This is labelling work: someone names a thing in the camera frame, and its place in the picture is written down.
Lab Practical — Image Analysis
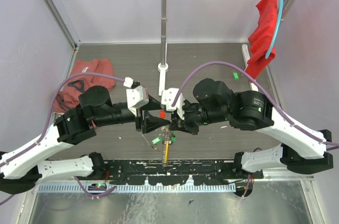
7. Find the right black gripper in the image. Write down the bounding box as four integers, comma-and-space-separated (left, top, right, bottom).
169, 98, 229, 135

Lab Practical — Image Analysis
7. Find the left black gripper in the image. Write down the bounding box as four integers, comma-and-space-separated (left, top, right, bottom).
94, 93, 172, 134

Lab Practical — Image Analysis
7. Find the metal keyring with yellow grip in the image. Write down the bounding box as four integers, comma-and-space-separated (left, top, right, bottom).
163, 126, 172, 164

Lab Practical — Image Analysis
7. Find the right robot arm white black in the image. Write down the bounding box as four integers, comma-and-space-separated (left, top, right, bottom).
169, 78, 333, 178

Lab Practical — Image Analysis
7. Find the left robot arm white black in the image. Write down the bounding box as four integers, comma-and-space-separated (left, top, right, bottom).
1, 86, 170, 195

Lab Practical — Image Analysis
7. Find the red key tag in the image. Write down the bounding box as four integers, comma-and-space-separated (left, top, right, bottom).
160, 110, 166, 119

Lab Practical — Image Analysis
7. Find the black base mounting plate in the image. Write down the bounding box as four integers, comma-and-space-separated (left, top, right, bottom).
100, 159, 248, 186

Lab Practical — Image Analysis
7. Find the dusty pink folded shirt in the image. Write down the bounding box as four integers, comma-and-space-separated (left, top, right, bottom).
53, 59, 115, 113

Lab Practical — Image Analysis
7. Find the small green-lit circuit board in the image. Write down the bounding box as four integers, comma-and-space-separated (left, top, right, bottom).
88, 183, 107, 190

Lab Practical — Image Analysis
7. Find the red hanging cloth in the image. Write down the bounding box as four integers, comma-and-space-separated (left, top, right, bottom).
245, 0, 278, 79

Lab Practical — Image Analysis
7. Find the light blue hanger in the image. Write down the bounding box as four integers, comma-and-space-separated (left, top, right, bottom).
265, 0, 284, 59

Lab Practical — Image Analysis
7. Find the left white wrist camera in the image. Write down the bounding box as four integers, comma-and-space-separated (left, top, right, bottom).
123, 77, 149, 109

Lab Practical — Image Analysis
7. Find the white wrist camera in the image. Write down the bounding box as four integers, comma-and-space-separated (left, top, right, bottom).
161, 88, 184, 120
123, 77, 149, 109

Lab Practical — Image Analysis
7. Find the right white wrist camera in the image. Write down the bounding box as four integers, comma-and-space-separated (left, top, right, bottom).
161, 88, 184, 120

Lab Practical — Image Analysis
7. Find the white slotted cable duct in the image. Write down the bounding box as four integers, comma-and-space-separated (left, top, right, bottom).
37, 182, 236, 193

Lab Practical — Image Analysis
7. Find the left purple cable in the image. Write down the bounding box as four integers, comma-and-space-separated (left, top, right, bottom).
0, 71, 127, 206

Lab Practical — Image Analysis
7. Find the aluminium frame post left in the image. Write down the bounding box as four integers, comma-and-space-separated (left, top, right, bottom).
43, 0, 81, 49

